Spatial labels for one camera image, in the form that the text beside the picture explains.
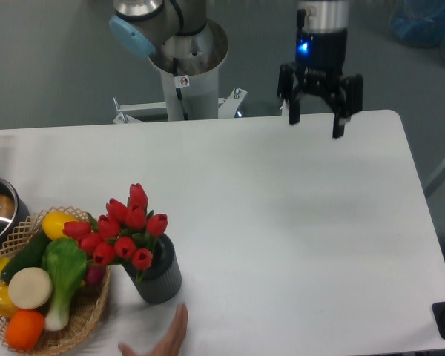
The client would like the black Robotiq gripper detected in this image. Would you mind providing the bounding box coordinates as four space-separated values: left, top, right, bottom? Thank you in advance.
277 28 363 139

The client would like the red tulip bouquet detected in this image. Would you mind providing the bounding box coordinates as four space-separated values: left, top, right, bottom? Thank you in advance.
62 183 169 282

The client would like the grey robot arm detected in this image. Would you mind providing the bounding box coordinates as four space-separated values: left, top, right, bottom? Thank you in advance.
109 1 363 138

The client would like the dark grey ribbed vase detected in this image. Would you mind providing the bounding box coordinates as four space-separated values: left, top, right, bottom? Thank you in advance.
124 234 182 304

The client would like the person's hand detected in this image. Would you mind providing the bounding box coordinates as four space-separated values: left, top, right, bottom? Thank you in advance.
118 303 189 356

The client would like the blue plastic bag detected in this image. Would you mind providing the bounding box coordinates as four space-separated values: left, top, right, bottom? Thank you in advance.
389 1 445 61

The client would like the purple toy radish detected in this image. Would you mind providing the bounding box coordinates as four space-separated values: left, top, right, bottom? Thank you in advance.
84 265 106 286

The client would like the yellow toy squash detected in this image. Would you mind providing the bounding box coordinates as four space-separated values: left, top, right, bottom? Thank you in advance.
42 211 78 240

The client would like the green toy bok choy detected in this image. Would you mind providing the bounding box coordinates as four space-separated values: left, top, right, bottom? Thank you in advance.
42 237 87 332

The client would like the woven wicker basket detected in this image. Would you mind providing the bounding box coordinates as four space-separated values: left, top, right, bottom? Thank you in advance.
0 207 111 355

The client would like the green toy cucumber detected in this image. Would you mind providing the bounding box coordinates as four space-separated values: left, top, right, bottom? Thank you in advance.
0 230 51 283

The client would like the beige round toy bun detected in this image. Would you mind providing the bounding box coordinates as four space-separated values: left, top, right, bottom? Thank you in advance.
8 267 53 309

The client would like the orange toy fruit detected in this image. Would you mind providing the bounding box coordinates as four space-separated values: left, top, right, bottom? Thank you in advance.
4 309 45 352

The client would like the yellow toy bell pepper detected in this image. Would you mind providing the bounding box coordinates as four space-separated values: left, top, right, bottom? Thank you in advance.
0 282 19 319

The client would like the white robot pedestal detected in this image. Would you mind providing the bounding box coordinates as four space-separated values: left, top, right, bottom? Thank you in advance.
113 19 247 124

